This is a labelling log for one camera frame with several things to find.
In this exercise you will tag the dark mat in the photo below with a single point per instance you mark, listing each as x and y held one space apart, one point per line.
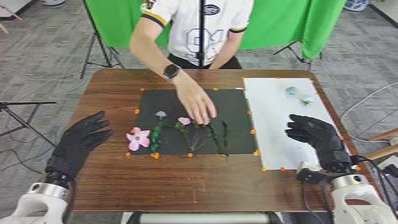
236 110

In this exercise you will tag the pale grey bar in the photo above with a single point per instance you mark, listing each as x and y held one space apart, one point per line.
201 218

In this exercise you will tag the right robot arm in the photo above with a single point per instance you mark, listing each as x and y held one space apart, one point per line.
361 200

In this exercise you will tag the black backdrop stand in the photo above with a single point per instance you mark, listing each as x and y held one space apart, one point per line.
298 55
92 36

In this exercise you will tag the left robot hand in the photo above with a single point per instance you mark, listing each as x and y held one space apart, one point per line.
73 146

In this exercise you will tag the black tripod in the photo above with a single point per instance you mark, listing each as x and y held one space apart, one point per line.
18 120

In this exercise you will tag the white sheet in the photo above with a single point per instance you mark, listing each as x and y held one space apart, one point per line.
277 133

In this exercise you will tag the green sprig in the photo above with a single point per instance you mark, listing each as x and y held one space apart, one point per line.
213 138
224 133

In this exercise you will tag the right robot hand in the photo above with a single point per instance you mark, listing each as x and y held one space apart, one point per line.
316 136

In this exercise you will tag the pale blue flower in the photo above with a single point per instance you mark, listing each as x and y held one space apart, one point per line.
291 90
307 99

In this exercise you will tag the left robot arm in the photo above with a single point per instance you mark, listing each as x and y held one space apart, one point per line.
35 203

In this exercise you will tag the small pink flower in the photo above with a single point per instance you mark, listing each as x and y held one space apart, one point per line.
183 120

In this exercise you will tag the black stand pole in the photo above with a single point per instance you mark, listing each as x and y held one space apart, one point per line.
201 33

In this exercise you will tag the person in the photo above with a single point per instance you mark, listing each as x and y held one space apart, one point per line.
178 20

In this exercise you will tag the large pink flower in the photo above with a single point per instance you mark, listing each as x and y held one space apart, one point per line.
137 138

